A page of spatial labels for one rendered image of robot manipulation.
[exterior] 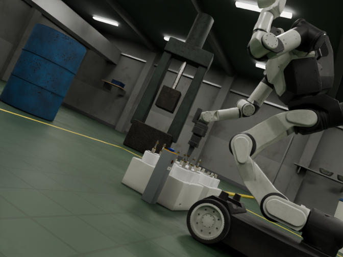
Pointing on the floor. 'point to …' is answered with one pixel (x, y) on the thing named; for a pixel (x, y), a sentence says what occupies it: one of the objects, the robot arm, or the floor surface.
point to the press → (149, 141)
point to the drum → (43, 73)
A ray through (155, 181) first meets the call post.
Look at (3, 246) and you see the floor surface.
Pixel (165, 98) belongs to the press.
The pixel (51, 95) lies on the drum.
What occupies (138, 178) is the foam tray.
